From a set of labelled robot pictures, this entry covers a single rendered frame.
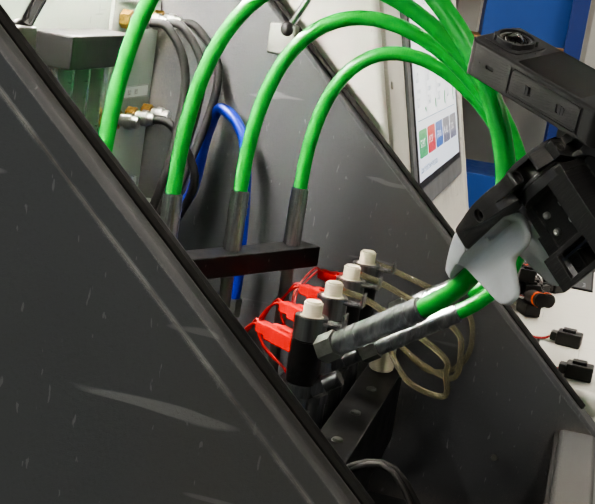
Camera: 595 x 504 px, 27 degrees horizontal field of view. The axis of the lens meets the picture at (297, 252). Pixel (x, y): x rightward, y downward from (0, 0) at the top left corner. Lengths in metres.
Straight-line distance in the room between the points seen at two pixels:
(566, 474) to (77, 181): 0.67
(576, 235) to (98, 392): 0.29
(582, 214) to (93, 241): 0.28
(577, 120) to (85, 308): 0.30
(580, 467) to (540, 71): 0.57
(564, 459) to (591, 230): 0.55
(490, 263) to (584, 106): 0.13
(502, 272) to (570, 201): 0.09
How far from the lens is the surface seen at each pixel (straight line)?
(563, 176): 0.76
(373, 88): 1.36
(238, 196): 1.20
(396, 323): 0.89
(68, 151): 0.70
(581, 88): 0.77
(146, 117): 1.31
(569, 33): 6.08
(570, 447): 1.31
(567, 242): 0.77
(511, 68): 0.78
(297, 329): 1.03
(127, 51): 1.05
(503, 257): 0.81
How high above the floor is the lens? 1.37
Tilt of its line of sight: 12 degrees down
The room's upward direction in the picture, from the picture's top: 9 degrees clockwise
